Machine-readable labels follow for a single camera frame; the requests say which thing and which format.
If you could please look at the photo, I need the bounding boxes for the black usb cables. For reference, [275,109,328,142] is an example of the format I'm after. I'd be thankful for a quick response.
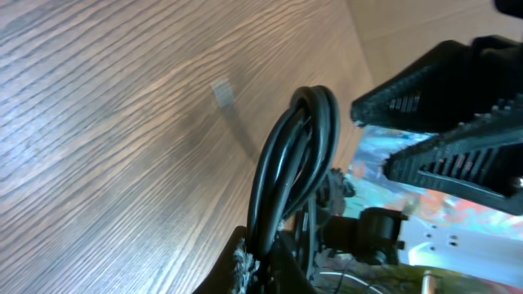
[244,84,342,262]

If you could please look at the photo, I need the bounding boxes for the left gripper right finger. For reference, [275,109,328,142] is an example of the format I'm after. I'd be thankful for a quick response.
[263,232,316,294]

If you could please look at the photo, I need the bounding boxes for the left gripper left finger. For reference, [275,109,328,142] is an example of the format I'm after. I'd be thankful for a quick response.
[193,226,256,294]

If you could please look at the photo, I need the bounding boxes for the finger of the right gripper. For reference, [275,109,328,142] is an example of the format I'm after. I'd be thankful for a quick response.
[351,38,522,133]
[382,122,522,216]

